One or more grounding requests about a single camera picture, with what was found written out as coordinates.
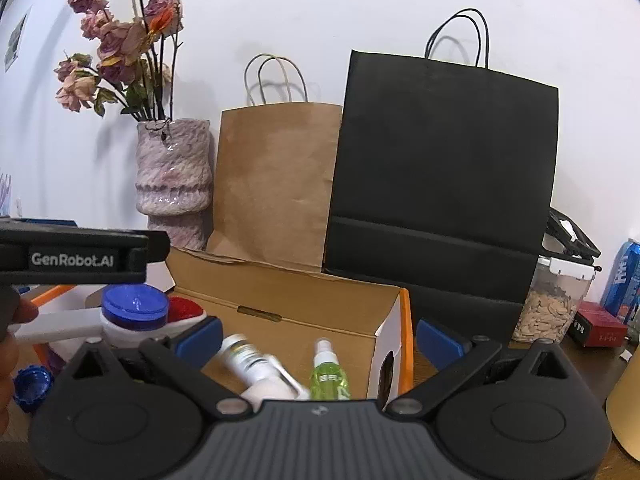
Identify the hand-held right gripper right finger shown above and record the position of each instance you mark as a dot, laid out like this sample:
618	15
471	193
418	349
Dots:
440	345

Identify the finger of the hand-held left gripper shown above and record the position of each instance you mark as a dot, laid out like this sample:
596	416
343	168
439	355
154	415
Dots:
158	247

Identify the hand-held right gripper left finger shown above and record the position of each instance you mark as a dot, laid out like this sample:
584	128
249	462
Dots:
200	342

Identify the white bottle green label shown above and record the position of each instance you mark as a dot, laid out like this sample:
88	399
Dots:
245	357

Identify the orange-edged cardboard box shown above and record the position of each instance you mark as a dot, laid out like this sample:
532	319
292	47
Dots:
300	290

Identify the green spray bottle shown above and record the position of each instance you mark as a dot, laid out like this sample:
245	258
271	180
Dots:
327	380

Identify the person's left hand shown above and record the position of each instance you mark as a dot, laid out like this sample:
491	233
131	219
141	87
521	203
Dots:
25	312

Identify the orange-edged white lid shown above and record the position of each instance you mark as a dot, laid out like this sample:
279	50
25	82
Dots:
55	291

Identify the white jar blue lid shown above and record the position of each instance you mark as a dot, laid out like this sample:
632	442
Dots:
134	305

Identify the pink textured ceramic vase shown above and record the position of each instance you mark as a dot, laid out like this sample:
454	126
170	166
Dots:
172	170

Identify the clear container of nuts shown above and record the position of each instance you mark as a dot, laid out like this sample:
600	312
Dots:
545	305

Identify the blue bottle cap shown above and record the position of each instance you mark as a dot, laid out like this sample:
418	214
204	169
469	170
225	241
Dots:
32	387

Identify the brown paper bag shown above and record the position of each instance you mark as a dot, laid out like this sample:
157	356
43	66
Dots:
275	175

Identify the dark red box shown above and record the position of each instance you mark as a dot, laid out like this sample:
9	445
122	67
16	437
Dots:
600	325

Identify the black paper bag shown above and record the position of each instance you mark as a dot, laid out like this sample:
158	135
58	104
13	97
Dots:
440	160

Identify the blue drink can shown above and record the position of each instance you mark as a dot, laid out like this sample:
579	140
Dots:
625	275

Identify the dried pink rose bouquet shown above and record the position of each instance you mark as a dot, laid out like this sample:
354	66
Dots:
120	45

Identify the wall picture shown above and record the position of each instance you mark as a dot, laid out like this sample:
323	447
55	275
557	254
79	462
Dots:
15	40

